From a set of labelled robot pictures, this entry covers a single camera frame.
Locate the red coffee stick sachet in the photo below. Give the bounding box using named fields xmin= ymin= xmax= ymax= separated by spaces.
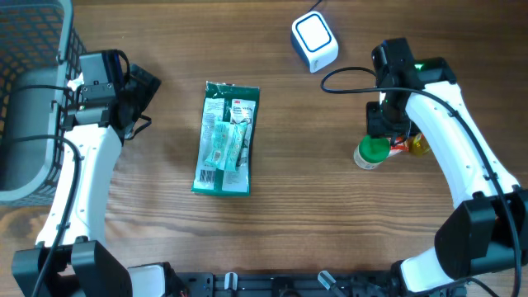
xmin=388 ymin=137 xmax=409 ymax=158

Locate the green lidded cup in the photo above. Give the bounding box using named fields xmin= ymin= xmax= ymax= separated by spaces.
xmin=353 ymin=135 xmax=391 ymax=170

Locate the yellow dish soap bottle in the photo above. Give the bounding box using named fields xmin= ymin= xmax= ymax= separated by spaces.
xmin=408 ymin=133 xmax=431 ymax=157

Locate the teal snack packet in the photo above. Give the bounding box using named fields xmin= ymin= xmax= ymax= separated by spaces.
xmin=205 ymin=120 xmax=248 ymax=172

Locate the green sponge package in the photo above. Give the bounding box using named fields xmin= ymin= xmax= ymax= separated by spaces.
xmin=191 ymin=82 xmax=260 ymax=196

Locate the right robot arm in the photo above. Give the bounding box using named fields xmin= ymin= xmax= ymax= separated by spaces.
xmin=358 ymin=38 xmax=527 ymax=295

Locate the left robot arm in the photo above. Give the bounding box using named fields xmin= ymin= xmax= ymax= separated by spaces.
xmin=12 ymin=49 xmax=167 ymax=296

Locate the white barcode scanner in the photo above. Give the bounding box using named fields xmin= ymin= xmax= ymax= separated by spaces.
xmin=290 ymin=11 xmax=339 ymax=73

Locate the grey plastic mesh basket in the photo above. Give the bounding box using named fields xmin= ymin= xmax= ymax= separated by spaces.
xmin=1 ymin=0 xmax=86 ymax=206

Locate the left camera cable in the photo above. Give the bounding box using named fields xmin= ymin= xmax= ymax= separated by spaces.
xmin=0 ymin=84 xmax=83 ymax=297

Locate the camera cable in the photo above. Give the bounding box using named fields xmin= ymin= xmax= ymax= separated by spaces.
xmin=0 ymin=84 xmax=83 ymax=297
xmin=320 ymin=66 xmax=523 ymax=297

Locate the right camera cable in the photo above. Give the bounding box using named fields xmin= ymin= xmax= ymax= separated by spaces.
xmin=320 ymin=66 xmax=523 ymax=297

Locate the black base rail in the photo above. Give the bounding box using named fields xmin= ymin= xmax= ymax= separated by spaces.
xmin=168 ymin=271 xmax=467 ymax=297

